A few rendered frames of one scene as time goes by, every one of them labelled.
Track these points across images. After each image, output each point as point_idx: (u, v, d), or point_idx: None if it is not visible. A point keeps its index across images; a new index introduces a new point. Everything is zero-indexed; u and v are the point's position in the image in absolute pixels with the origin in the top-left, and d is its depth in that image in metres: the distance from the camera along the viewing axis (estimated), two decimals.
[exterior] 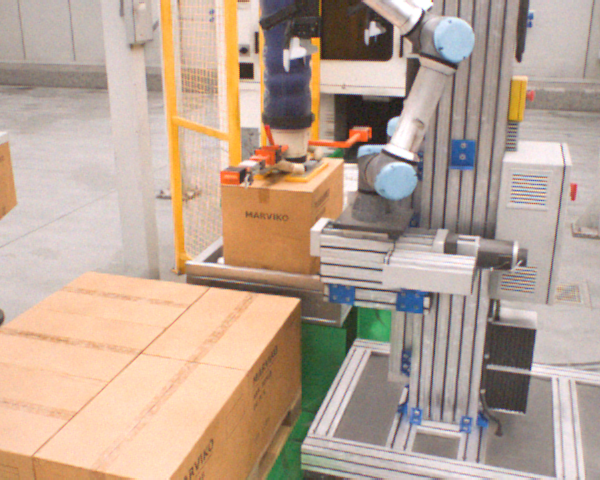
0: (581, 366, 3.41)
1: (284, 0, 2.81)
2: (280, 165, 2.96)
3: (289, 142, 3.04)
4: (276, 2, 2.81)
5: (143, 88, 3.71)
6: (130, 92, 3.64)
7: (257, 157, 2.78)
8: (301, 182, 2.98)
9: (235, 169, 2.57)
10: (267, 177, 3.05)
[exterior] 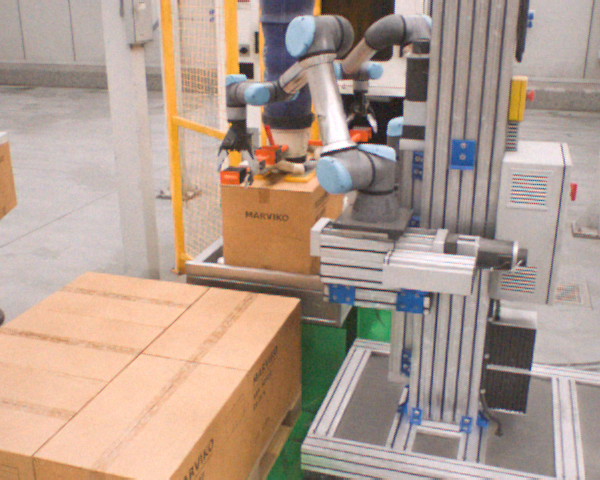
0: (581, 366, 3.41)
1: (284, 0, 2.81)
2: (280, 165, 2.96)
3: (289, 142, 3.04)
4: (276, 2, 2.81)
5: (143, 88, 3.71)
6: (130, 92, 3.64)
7: (257, 157, 2.78)
8: (301, 182, 2.98)
9: (235, 169, 2.57)
10: (267, 177, 3.05)
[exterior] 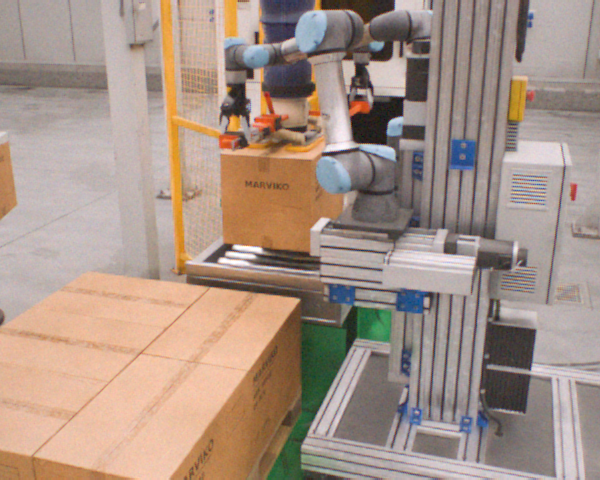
0: (581, 366, 3.41)
1: (284, 0, 2.81)
2: (280, 134, 2.91)
3: (289, 111, 2.99)
4: (276, 2, 2.82)
5: (143, 88, 3.71)
6: (130, 92, 3.64)
7: (257, 124, 2.73)
8: (301, 151, 2.93)
9: (234, 133, 2.53)
10: (267, 147, 3.00)
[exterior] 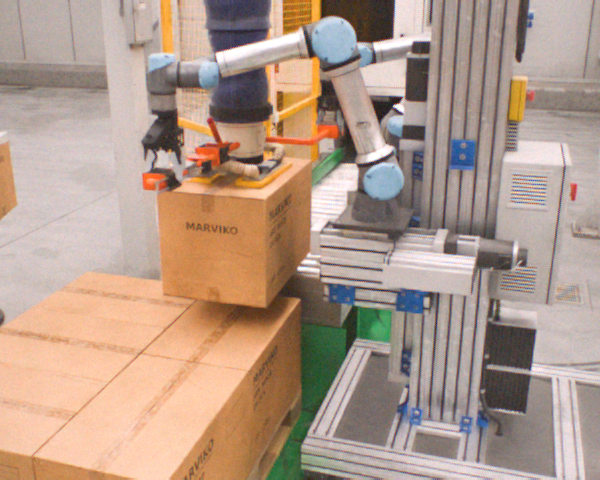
0: (581, 366, 3.41)
1: (232, 3, 2.32)
2: (228, 167, 2.43)
3: (241, 139, 2.51)
4: (223, 5, 2.33)
5: (143, 88, 3.71)
6: (130, 92, 3.64)
7: (196, 157, 2.25)
8: (254, 187, 2.45)
9: (162, 171, 2.04)
10: (215, 181, 2.52)
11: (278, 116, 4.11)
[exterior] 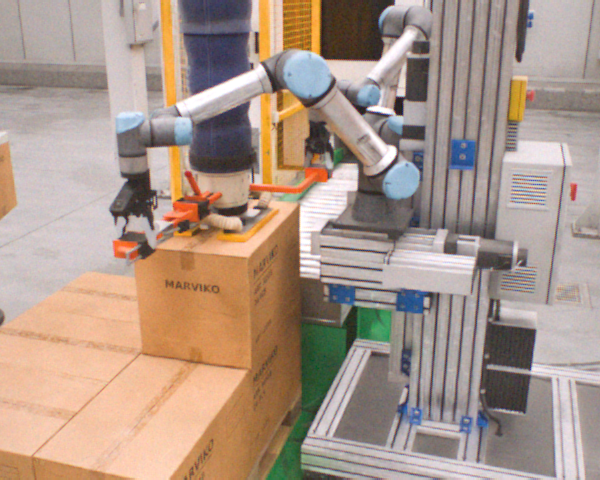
0: (581, 366, 3.41)
1: (208, 4, 2.13)
2: (209, 220, 2.28)
3: (223, 188, 2.36)
4: (198, 7, 2.13)
5: (143, 88, 3.71)
6: (130, 92, 3.64)
7: (173, 215, 2.10)
8: (237, 241, 2.30)
9: (134, 237, 1.89)
10: (195, 234, 2.37)
11: (278, 116, 4.11)
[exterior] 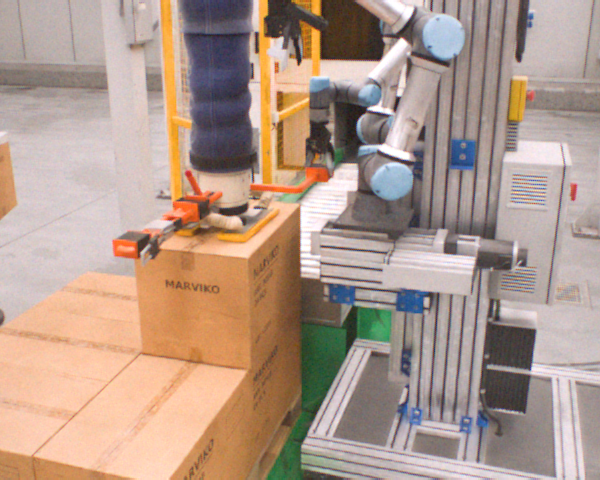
0: (581, 366, 3.41)
1: (209, 4, 2.13)
2: (209, 220, 2.28)
3: (223, 188, 2.36)
4: (199, 7, 2.14)
5: (143, 88, 3.71)
6: (130, 92, 3.64)
7: (173, 214, 2.10)
8: (237, 241, 2.30)
9: (133, 236, 1.90)
10: (196, 233, 2.37)
11: (278, 116, 4.11)
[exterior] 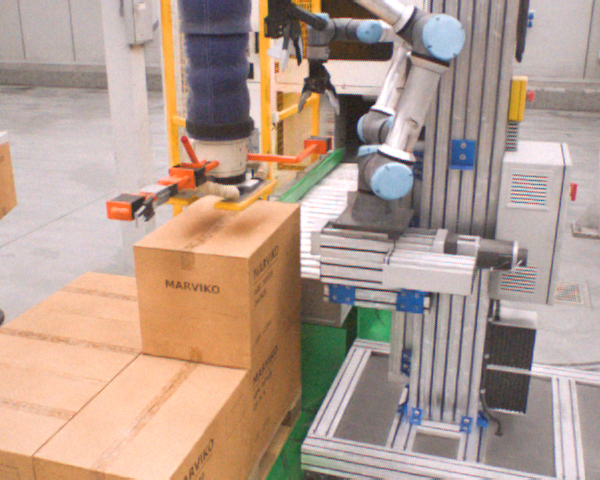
0: (581, 366, 3.41)
1: (208, 4, 2.13)
2: (206, 188, 2.25)
3: (220, 157, 2.33)
4: (197, 7, 2.14)
5: (143, 88, 3.71)
6: (130, 92, 3.64)
7: (169, 180, 2.07)
8: (234, 210, 2.27)
9: (128, 198, 1.86)
10: (192, 203, 2.34)
11: (278, 116, 4.11)
